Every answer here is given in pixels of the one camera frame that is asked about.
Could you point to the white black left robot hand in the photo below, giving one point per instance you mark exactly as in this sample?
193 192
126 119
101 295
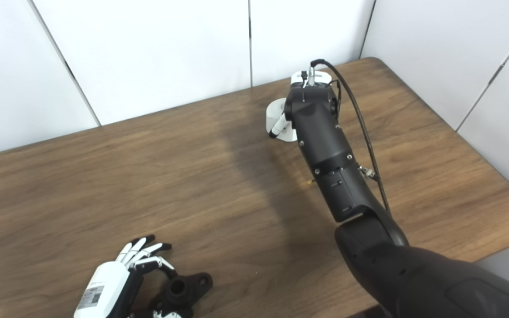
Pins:
106 287

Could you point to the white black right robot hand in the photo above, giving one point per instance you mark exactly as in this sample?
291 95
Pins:
320 78

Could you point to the round white plastic piece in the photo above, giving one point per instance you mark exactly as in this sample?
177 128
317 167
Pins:
274 110

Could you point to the black flanged holder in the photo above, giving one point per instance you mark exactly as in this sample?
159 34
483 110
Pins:
187 288

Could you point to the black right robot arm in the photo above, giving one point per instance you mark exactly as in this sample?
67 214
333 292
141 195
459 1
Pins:
325 141

